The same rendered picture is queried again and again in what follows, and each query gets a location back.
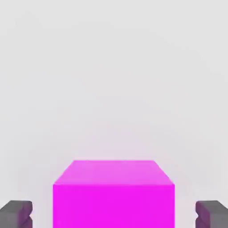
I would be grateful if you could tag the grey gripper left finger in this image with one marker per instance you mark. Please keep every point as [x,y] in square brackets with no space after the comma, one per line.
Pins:
[12,214]

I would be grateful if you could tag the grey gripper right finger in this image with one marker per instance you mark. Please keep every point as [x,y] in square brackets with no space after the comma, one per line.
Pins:
[214,214]

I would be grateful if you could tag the small magenta cube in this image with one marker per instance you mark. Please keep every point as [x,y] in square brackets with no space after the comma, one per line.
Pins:
[113,199]

